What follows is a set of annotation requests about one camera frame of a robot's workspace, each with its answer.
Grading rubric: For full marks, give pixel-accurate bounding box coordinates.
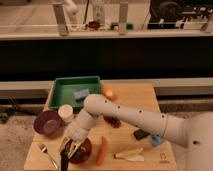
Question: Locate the blue sponge block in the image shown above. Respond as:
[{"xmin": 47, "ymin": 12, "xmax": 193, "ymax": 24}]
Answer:
[{"xmin": 73, "ymin": 89, "xmax": 90, "ymax": 100}]

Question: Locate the peeled banana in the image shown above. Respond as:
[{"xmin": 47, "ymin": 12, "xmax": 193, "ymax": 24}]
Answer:
[{"xmin": 114, "ymin": 148, "xmax": 144, "ymax": 162}]

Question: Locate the dark grape bunch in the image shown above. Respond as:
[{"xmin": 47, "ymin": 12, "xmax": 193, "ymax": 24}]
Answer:
[{"xmin": 104, "ymin": 116, "xmax": 121, "ymax": 128}]

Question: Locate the white cylindrical cup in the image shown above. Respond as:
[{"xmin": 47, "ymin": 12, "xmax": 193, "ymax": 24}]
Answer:
[{"xmin": 58, "ymin": 104, "xmax": 74, "ymax": 124}]

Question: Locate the small blue cup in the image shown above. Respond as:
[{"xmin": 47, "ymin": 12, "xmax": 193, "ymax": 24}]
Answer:
[{"xmin": 150, "ymin": 135, "xmax": 165, "ymax": 147}]

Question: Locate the red bowl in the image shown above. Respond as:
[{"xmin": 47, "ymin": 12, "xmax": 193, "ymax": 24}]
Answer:
[{"xmin": 69, "ymin": 138, "xmax": 92, "ymax": 164}]

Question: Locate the green plastic tray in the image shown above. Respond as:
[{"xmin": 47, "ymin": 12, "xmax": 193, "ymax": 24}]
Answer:
[{"xmin": 48, "ymin": 76, "xmax": 101, "ymax": 110}]

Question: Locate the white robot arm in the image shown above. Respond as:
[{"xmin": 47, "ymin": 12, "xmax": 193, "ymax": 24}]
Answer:
[{"xmin": 62, "ymin": 94, "xmax": 213, "ymax": 171}]

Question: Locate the metal fork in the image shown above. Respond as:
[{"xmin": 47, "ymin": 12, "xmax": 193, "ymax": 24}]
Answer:
[{"xmin": 38, "ymin": 143, "xmax": 59, "ymax": 170}]

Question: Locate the orange round fruit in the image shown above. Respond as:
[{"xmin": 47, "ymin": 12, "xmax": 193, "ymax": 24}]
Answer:
[{"xmin": 104, "ymin": 90, "xmax": 116, "ymax": 101}]

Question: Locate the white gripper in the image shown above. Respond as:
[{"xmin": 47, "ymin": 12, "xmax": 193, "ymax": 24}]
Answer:
[{"xmin": 59, "ymin": 136, "xmax": 85, "ymax": 164}]

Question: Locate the purple bowl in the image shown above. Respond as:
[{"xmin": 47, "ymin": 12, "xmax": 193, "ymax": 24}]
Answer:
[{"xmin": 33, "ymin": 110, "xmax": 62, "ymax": 135}]

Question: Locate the orange carrot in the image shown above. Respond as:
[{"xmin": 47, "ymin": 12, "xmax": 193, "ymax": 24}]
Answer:
[{"xmin": 96, "ymin": 136, "xmax": 108, "ymax": 165}]

